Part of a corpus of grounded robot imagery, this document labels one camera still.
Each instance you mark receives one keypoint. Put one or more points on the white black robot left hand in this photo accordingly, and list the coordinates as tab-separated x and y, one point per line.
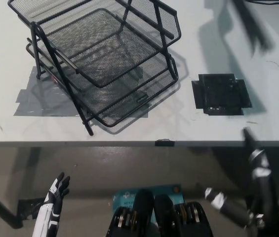
51	205

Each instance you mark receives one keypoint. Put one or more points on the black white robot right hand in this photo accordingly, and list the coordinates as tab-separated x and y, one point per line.
262	172

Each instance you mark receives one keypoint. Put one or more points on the black desk leg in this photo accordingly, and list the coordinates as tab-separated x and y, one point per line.
1	209

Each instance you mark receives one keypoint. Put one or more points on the black mesh file tray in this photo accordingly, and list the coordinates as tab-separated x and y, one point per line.
109	61

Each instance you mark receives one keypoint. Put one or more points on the black floor tape patch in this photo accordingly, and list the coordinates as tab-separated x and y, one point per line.
29	209

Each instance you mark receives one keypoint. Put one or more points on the black square tape patch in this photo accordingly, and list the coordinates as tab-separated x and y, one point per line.
220	93

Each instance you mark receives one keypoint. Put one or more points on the grey tape patch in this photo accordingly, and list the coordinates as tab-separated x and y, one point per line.
43	103

